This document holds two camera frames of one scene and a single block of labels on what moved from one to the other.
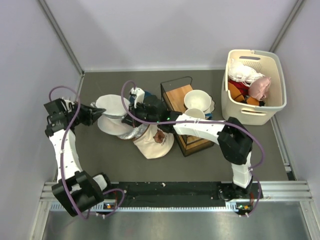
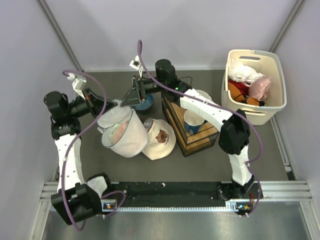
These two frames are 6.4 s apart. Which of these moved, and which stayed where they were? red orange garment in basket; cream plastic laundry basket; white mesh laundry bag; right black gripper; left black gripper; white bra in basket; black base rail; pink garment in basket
Moved: left black gripper; right black gripper; white mesh laundry bag
Stayed: pink garment in basket; red orange garment in basket; white bra in basket; black base rail; cream plastic laundry basket
